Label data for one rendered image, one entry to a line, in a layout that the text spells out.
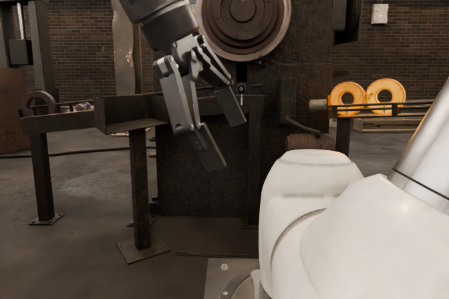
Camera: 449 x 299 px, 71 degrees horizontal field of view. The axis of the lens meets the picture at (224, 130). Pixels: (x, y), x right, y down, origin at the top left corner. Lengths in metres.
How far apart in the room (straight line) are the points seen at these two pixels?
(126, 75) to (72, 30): 4.48
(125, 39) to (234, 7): 2.99
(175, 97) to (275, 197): 0.20
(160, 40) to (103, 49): 7.95
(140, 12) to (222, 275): 0.50
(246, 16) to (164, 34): 1.13
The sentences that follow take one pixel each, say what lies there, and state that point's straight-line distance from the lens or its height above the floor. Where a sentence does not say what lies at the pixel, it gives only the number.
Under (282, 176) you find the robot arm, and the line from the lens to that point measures 0.45.
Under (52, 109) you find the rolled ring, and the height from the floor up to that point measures 0.63.
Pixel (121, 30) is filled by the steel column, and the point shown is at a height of 1.37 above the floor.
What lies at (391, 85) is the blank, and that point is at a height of 0.77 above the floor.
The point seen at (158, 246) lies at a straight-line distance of 1.63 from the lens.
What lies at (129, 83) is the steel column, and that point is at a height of 0.70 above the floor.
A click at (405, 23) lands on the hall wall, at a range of 8.70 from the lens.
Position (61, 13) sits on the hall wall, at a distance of 8.88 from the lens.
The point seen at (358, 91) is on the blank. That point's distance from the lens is 1.53.
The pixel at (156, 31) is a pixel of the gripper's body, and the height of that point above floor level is 0.87.
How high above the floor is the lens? 0.82
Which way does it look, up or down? 10 degrees down
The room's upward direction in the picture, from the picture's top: straight up
